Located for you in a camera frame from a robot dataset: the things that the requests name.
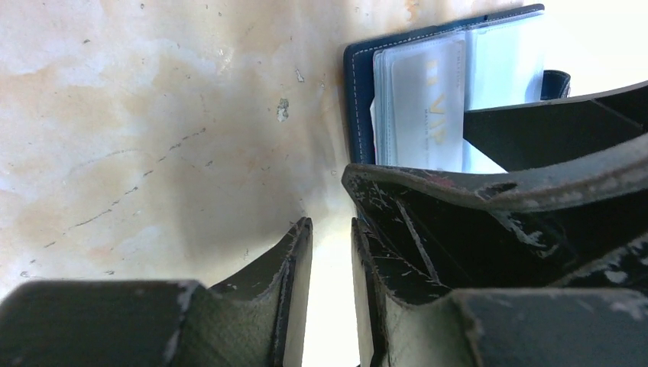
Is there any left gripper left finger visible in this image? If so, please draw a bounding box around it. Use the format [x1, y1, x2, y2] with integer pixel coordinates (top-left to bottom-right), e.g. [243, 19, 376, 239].
[1, 217, 313, 366]

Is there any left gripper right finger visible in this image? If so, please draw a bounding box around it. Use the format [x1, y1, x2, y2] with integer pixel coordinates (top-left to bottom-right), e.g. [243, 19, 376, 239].
[352, 219, 647, 366]

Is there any navy leather card holder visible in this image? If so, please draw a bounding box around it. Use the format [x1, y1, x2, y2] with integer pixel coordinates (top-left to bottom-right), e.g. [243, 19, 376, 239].
[344, 4, 570, 174]

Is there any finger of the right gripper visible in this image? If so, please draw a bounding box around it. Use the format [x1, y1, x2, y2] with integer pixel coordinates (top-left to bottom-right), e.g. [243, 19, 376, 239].
[464, 82, 647, 171]
[342, 135, 647, 304]

